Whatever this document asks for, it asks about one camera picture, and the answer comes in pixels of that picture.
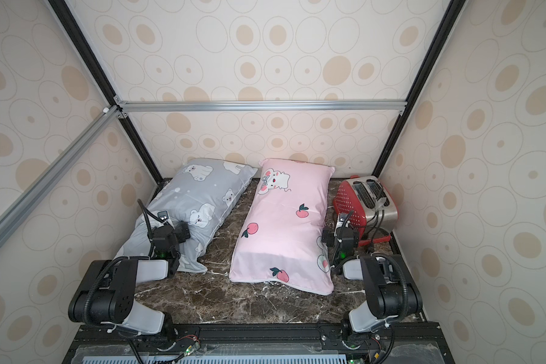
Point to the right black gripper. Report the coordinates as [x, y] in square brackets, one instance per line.
[341, 250]

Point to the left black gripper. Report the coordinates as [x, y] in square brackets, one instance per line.
[180, 232]

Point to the grey bear-print pillow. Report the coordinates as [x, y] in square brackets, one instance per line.
[202, 194]

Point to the pink cat-print pillow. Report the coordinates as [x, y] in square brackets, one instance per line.
[281, 239]

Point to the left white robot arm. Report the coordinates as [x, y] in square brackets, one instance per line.
[105, 298]

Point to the red and silver toaster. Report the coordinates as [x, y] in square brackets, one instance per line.
[375, 213]

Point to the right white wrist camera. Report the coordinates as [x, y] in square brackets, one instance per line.
[343, 219]

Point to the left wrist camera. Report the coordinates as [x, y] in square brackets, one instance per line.
[163, 216]

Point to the black base frame rail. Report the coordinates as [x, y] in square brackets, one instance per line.
[415, 342]

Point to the horizontal aluminium rail back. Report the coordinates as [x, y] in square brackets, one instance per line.
[265, 106]

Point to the aluminium rail left wall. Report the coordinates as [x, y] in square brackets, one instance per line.
[18, 212]

